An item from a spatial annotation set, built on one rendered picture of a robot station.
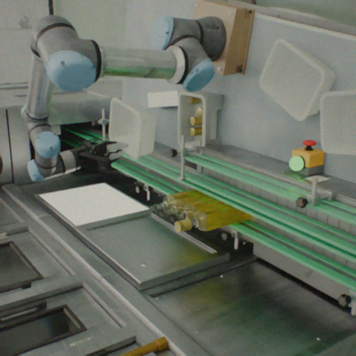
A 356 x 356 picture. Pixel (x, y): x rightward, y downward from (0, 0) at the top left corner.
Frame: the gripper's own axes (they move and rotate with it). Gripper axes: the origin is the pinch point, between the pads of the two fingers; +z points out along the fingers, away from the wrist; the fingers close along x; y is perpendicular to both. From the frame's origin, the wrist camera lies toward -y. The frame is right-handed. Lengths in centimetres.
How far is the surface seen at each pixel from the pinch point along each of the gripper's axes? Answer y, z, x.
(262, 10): 35, 96, -32
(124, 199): 14.1, 3.8, 30.7
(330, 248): -83, 15, 2
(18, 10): 349, 70, 5
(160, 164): 5.7, 17.4, 15.0
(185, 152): -15.9, 15.5, 0.5
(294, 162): -57, 27, -8
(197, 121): -1.3, 31.3, -2.8
